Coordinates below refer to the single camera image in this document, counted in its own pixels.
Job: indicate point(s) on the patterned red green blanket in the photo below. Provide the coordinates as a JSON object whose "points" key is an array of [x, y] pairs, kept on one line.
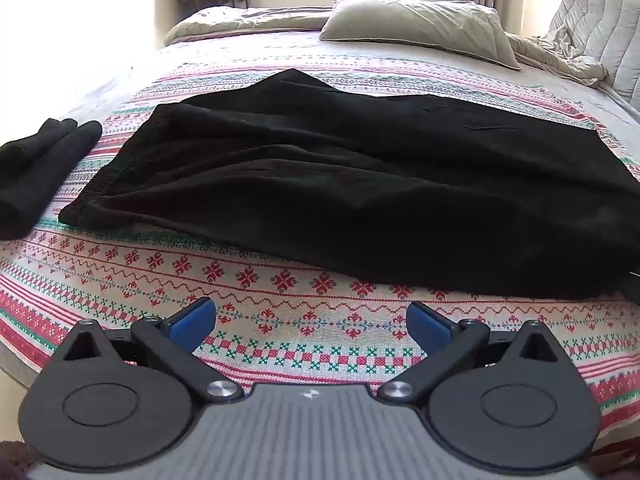
{"points": [[150, 270]]}

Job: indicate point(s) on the black pants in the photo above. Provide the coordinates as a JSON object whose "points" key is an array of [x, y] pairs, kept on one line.
{"points": [[350, 185]]}

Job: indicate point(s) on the beige duvet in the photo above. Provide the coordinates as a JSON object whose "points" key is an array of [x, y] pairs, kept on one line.
{"points": [[240, 22]]}

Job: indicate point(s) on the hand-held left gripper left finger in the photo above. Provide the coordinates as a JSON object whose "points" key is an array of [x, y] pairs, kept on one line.
{"points": [[192, 322]]}

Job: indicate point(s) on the grey quilted duvet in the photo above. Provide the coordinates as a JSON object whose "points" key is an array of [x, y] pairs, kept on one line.
{"points": [[605, 25]]}

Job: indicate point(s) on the dark brown fuzzy cloth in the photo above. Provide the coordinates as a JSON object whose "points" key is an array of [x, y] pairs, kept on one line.
{"points": [[10, 460]]}

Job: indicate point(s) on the folded black garment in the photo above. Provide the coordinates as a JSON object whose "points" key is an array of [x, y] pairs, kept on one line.
{"points": [[45, 170]]}

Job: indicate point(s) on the grey pillow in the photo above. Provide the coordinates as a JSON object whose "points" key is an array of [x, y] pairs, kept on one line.
{"points": [[415, 30]]}

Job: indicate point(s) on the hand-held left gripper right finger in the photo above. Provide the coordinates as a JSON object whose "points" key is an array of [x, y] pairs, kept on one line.
{"points": [[425, 324]]}

